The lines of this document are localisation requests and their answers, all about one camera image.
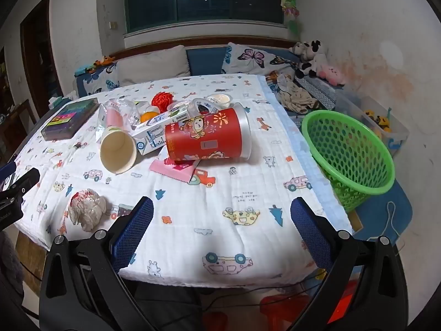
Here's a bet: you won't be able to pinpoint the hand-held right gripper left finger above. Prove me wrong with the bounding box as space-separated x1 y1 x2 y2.
39 196 162 331

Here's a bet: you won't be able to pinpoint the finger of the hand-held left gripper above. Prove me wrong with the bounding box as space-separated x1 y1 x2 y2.
1 168 41 199
0 161 17 180

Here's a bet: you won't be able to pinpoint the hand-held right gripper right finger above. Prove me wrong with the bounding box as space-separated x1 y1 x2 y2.
290 196 409 331

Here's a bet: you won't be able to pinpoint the green plastic basket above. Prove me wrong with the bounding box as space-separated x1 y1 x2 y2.
301 110 396 213

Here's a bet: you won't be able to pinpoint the red foam fruit net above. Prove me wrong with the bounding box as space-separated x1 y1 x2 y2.
152 91 176 114

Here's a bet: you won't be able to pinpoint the person's left hand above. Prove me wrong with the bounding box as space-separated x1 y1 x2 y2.
0 231 25 293

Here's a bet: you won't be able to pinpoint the crumpled white plastic wrapper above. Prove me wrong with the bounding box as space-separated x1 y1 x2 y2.
68 188 108 232

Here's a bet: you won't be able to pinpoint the wooden shelf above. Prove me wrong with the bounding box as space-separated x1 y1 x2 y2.
0 46 38 138

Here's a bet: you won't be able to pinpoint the blue bed sheet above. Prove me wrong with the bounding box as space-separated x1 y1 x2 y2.
265 48 414 242

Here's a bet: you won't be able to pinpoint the pink wrapper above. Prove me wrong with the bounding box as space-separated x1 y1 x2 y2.
149 159 200 183

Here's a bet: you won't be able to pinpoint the colourful dark box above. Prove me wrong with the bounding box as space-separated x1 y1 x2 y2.
41 98 100 142

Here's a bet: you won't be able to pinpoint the beige paper cup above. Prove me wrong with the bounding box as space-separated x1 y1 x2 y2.
100 126 138 175

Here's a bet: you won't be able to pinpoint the red plastic stool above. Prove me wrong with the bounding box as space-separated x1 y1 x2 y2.
260 283 355 331

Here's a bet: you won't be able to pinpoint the teal tissue pack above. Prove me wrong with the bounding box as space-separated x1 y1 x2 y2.
48 90 78 109

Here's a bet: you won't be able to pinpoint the white blue milk carton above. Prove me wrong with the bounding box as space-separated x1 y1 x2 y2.
132 105 193 154

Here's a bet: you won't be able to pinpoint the clear plastic bag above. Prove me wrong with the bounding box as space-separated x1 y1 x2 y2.
98 98 142 133

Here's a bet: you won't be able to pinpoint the dark wooden door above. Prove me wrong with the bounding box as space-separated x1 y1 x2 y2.
20 0 64 109

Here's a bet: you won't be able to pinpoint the large red paper cup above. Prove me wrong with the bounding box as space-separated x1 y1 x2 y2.
165 103 254 162

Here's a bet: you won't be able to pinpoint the small butterfly print pillow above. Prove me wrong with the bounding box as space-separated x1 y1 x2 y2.
83 65 121 95

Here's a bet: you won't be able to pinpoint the yellow toys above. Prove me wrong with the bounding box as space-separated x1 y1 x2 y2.
365 108 393 133

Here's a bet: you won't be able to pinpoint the clear storage box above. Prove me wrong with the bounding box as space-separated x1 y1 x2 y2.
336 93 410 149

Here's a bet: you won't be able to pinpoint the beige patterned clothing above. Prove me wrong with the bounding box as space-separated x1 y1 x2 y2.
276 74 322 114

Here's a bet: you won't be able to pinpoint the grey striped cloth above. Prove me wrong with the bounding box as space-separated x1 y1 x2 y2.
296 76 338 111

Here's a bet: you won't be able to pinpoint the clear plastic cup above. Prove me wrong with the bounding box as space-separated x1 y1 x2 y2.
188 98 221 116

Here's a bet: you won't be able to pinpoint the white yogurt cup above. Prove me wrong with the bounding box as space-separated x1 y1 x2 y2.
206 93 235 109

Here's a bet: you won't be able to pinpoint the pink plush toy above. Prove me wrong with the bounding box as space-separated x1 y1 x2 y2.
317 64 347 87

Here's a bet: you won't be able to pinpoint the beige pillow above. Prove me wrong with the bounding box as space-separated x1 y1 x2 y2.
115 45 191 87

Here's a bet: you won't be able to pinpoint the black white cow plush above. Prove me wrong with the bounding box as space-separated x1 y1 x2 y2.
289 40 328 79

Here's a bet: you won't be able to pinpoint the large butterfly print pillow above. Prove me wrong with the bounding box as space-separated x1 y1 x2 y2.
221 43 300 76

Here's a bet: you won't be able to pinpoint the blue cushion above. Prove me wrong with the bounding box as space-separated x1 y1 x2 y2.
186 46 228 76

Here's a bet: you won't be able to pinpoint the wooden headboard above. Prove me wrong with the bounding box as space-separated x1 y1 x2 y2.
108 36 300 61

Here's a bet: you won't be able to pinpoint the green pink hanging toy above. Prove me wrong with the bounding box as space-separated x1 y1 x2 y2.
281 0 300 31

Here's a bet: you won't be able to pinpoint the window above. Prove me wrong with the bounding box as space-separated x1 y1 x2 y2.
123 0 286 35

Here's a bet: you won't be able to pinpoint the white cord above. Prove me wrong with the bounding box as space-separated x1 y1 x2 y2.
367 202 402 242

